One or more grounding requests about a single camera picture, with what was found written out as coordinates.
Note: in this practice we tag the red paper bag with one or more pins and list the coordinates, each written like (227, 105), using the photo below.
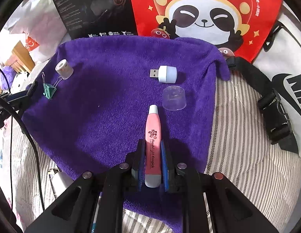
(145, 17)

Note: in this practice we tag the pink pen flashlight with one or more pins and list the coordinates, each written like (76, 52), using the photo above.
(153, 136)

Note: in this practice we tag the purple plush toy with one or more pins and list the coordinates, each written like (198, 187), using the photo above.
(7, 77)

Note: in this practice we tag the white blue bottle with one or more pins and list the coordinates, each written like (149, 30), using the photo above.
(61, 182)

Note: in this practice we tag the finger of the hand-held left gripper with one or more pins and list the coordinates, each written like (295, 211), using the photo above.
(18, 97)
(3, 114)

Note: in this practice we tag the white plastic shopping bag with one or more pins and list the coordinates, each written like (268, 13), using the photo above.
(43, 21)

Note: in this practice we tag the white floral cloth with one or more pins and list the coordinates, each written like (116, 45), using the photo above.
(19, 82)

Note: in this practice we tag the purple towel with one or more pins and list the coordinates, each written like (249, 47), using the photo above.
(104, 114)

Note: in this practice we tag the green binder clip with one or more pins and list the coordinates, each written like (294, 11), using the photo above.
(49, 91)

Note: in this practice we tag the black headset box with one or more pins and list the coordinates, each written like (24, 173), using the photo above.
(75, 12)

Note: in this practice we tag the wooden slatted frame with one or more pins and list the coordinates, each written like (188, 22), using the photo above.
(21, 55)

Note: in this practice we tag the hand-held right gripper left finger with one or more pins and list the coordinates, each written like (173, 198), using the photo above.
(140, 167)

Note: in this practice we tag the white usb light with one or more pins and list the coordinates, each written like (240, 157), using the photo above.
(167, 74)

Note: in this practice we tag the white tape roll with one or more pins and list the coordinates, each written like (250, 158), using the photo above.
(64, 71)

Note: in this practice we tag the clear plastic cap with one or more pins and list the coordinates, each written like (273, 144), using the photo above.
(173, 99)

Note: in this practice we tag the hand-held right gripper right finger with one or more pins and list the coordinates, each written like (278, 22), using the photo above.
(165, 167)

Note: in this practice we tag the white waist bag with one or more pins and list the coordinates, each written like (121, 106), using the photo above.
(286, 41)

